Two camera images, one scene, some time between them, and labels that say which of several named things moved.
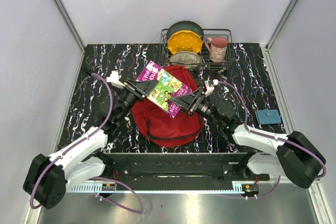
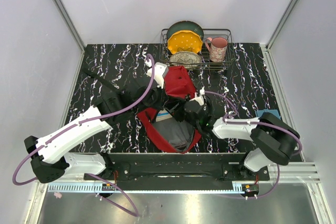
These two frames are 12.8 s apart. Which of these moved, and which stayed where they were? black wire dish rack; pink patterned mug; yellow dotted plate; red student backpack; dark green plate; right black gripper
Moved: red student backpack; right black gripper
Stayed: yellow dotted plate; black wire dish rack; dark green plate; pink patterned mug
